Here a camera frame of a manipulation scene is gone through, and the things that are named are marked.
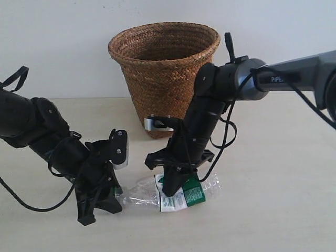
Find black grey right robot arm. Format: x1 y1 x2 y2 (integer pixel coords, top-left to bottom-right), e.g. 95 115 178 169
144 50 335 197

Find brown woven wicker basket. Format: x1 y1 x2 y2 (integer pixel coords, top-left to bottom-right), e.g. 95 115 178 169
108 22 221 126

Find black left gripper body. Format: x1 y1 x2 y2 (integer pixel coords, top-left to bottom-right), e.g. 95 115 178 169
75 141 122 196

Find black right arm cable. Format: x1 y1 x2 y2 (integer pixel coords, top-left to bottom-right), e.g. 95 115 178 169
183 32 336 183

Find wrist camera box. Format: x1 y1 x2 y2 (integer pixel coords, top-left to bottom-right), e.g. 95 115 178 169
110 129 129 170
144 115 181 131

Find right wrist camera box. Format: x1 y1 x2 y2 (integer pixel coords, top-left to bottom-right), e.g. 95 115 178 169
144 115 181 131

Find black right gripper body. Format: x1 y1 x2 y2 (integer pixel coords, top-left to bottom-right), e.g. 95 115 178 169
144 132 215 170

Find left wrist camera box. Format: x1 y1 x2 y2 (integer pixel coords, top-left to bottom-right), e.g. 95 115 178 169
110 129 129 170

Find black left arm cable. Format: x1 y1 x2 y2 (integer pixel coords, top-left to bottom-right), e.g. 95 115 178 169
0 65 111 212

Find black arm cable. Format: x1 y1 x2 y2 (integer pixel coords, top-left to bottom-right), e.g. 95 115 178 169
183 32 336 183
0 65 111 212

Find clear plastic bottle green label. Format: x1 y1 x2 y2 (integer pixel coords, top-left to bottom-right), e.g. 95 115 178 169
115 174 221 213

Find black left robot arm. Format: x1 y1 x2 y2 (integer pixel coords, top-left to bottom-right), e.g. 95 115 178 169
1 89 128 226

